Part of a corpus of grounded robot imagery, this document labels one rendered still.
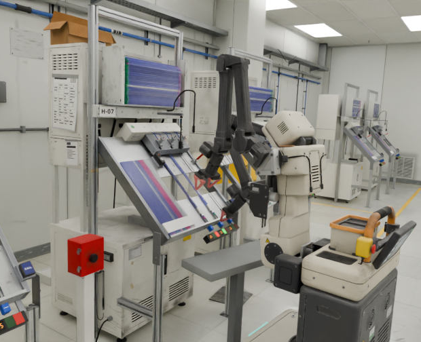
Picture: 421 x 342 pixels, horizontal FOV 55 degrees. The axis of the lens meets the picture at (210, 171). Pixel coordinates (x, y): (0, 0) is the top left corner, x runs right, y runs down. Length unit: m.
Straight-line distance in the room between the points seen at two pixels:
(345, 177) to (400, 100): 3.39
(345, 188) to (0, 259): 5.83
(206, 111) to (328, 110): 3.55
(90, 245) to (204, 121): 2.02
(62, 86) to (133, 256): 1.08
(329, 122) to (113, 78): 4.91
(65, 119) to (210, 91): 1.48
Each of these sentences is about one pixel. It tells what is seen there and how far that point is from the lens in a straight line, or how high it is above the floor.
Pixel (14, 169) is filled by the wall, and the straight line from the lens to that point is 3.77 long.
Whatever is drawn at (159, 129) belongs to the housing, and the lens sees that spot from 2.62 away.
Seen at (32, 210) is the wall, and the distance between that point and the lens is 3.93.
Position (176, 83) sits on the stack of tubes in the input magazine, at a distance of 2.74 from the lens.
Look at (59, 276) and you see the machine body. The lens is 2.83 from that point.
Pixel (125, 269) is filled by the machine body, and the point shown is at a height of 0.47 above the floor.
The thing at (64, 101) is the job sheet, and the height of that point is 1.39.
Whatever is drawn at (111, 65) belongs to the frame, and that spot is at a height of 1.60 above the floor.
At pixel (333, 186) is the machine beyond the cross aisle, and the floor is 0.25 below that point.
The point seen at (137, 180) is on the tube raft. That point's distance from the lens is 2.24.
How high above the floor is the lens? 1.37
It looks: 8 degrees down
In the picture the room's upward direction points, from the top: 3 degrees clockwise
